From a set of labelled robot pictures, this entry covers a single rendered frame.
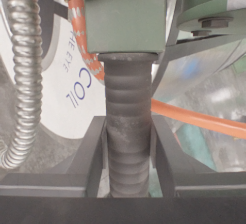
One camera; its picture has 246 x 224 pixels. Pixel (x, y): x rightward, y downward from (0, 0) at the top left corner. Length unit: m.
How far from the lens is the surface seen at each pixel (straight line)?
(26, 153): 0.18
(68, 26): 0.51
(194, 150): 2.61
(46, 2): 1.10
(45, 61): 0.67
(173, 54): 0.35
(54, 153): 1.41
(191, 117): 0.18
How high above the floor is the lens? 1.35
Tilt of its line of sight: 49 degrees down
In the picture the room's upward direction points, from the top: 69 degrees clockwise
